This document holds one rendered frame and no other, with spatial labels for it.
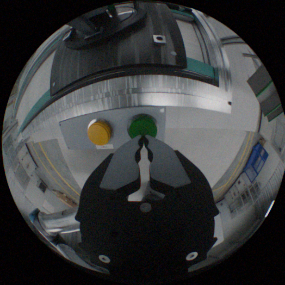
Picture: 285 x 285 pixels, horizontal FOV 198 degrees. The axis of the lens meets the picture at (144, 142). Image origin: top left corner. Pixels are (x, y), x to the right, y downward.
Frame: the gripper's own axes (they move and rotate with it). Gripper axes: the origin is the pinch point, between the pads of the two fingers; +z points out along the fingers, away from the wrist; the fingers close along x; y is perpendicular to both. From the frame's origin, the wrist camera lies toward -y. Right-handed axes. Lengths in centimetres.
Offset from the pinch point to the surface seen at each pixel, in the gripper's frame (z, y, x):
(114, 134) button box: 2.6, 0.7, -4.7
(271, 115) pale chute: -5, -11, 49
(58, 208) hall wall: 1, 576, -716
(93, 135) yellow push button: 1.4, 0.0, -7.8
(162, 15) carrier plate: 1.5, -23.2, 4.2
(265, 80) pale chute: -6.7, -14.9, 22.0
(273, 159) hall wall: -69, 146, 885
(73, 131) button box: 2.6, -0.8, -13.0
